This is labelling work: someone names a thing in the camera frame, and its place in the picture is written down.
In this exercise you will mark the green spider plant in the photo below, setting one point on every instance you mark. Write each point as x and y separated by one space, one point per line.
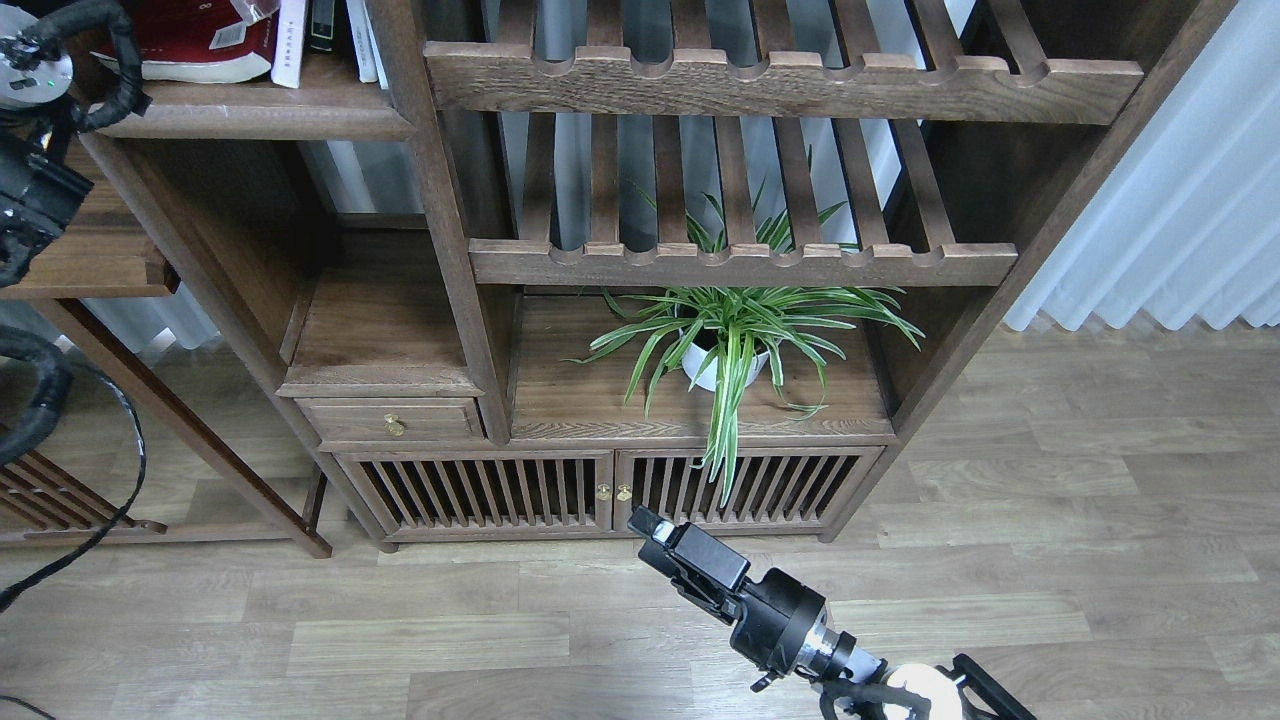
742 316

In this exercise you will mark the dark wooden bookshelf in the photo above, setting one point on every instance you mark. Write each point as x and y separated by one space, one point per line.
409 251

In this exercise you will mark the white plant pot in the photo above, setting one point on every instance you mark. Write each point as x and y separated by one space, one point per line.
703 372

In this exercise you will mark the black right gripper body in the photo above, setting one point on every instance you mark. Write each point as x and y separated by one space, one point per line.
781 626

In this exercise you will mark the white lavender paperback book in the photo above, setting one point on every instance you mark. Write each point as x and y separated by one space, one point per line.
291 33

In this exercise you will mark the dark red book white characters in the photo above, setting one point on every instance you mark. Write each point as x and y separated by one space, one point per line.
198 31

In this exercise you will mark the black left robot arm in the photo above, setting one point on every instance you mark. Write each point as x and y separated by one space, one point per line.
41 196

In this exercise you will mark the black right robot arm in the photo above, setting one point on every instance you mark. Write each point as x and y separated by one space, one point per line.
857 683

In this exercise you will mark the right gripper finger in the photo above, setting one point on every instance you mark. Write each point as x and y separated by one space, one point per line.
707 592
668 547

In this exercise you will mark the white curtain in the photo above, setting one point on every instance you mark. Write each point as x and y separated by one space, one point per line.
1187 227

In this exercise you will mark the white upright book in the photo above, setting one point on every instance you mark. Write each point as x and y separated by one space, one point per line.
366 40

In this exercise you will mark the dark green upright book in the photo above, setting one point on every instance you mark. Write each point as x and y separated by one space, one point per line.
321 26

